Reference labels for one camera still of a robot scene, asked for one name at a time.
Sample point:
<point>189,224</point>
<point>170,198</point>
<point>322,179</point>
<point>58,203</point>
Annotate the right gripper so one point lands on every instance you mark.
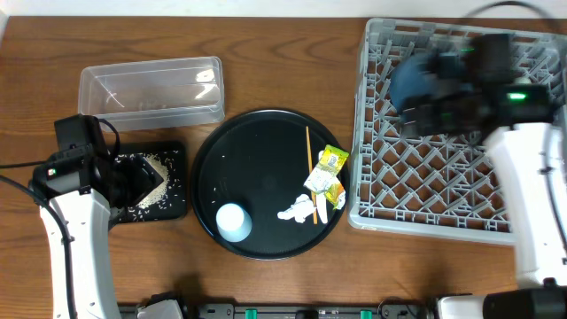
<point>418,119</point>

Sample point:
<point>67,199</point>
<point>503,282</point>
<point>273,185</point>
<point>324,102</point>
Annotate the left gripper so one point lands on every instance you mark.
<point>117,181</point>

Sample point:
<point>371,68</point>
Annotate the light blue cup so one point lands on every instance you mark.
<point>234,224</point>

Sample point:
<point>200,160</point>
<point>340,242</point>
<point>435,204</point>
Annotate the green yellow snack wrapper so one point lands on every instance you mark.
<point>332,161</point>

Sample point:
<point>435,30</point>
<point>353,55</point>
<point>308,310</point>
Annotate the orange green torn wrapper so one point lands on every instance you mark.
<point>336,194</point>

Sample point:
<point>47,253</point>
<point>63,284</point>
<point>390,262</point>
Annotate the white tissue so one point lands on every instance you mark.
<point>302,208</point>

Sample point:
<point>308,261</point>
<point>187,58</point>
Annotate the white plastic spoon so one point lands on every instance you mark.
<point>321,184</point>

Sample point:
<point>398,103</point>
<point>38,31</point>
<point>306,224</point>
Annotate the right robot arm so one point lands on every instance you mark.
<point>476,89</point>

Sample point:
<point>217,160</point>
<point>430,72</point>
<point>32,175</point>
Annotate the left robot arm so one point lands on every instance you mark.
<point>82,190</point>

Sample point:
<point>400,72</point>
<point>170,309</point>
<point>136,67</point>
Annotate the grey dishwasher rack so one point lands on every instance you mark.
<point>434,186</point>

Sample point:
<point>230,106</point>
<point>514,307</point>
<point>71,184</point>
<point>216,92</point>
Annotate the pile of rice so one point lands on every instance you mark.
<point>166,201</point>

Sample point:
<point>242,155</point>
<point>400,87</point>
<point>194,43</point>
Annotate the black rectangular tray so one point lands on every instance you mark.
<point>145,147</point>

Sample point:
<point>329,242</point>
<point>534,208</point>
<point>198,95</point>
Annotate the clear plastic bin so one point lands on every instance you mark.
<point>166,93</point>

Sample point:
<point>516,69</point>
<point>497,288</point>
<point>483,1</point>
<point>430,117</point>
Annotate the round black serving tray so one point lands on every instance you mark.
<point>258,160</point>

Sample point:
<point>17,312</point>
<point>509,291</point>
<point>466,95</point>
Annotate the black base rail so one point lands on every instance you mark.
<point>172,309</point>

